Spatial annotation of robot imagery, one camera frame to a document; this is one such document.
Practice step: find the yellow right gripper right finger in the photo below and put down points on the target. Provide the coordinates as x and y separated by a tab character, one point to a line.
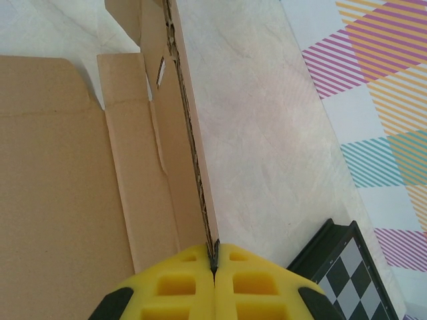
253	286

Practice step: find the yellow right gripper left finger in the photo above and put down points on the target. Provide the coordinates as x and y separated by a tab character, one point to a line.
173	286

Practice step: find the brown cardboard box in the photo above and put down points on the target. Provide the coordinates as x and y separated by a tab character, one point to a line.
60	166

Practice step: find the black checkerboard calibration board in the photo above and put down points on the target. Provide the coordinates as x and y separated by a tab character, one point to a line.
347	283

